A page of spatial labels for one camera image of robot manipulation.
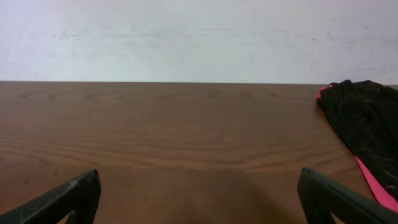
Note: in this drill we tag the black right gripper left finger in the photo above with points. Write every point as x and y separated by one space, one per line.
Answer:
76 199

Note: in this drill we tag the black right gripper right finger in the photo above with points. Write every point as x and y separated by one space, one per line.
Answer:
323 198

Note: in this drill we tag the red garment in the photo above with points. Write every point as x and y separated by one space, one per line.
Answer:
376 186

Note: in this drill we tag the black patterned garment pile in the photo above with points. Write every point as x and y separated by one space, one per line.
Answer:
367 124

